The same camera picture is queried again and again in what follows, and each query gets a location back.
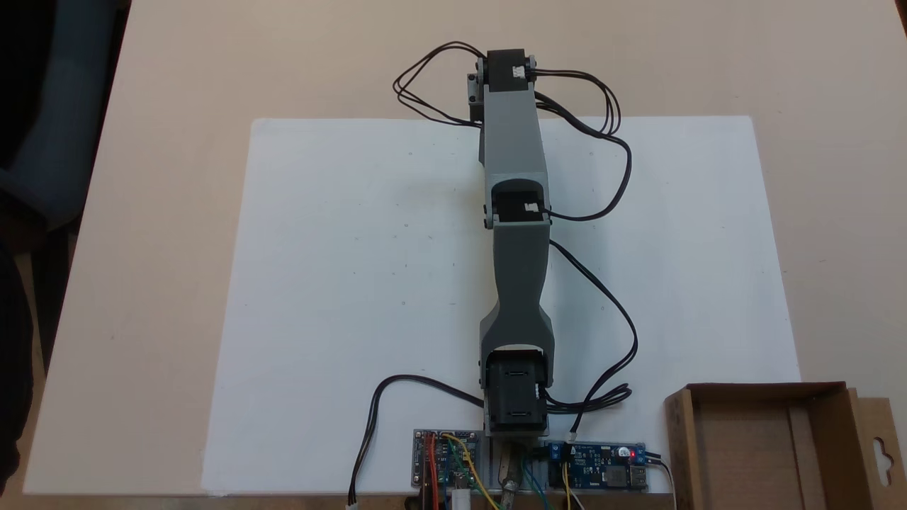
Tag metal clamp screw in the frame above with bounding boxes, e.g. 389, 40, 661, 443
498, 442, 523, 497

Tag yellow wire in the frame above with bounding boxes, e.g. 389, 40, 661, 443
442, 433, 497, 510

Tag brown cardboard box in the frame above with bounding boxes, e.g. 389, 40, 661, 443
663, 382, 907, 510

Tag blue circuit board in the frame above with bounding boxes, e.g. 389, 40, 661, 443
544, 441, 650, 492

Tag black gripper motor cable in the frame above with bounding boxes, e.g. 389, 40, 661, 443
393, 41, 491, 128

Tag person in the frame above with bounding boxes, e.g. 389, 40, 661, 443
0, 241, 35, 489

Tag black wrist motor cable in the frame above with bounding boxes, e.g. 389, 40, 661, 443
528, 68, 633, 222

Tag red wire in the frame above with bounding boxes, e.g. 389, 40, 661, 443
424, 433, 441, 510

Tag black elbow motor cable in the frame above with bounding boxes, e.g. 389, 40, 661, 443
543, 239, 640, 415

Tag black cable white connector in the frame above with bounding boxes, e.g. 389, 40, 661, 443
347, 375, 487, 508

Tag grey circuit board coloured wires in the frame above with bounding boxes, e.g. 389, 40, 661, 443
412, 429, 485, 491

